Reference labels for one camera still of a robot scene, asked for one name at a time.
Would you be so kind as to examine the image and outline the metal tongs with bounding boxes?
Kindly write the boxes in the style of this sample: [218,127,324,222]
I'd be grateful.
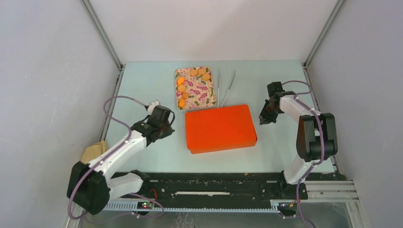
[216,69,237,107]

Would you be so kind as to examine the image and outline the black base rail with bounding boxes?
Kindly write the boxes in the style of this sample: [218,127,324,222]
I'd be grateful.
[120,171,308,209]

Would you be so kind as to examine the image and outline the round orange cookie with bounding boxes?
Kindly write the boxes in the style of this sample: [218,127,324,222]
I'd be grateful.
[189,69,198,76]
[198,67,206,75]
[177,85,186,93]
[181,92,190,100]
[202,73,211,81]

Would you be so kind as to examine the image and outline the tan cloth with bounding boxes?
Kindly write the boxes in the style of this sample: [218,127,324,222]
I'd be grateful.
[80,141,108,164]

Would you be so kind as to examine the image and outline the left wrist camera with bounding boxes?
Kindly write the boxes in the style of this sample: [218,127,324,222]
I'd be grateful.
[146,100,160,114]

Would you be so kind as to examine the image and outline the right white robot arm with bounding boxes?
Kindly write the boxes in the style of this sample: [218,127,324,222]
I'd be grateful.
[259,82,338,199]

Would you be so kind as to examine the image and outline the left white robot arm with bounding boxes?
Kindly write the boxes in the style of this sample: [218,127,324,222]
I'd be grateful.
[67,105,175,215]

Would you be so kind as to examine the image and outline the orange tin lid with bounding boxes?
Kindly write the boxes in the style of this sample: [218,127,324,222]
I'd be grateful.
[185,104,258,144]

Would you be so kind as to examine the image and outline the orange fish cookie top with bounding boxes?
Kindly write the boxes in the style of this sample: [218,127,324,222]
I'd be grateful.
[177,77,185,86]

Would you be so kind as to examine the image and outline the orange tin box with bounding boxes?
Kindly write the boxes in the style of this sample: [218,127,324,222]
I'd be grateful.
[187,138,257,154]

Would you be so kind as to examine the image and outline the floral tray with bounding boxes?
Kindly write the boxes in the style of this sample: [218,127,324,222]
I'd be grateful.
[175,66,217,110]

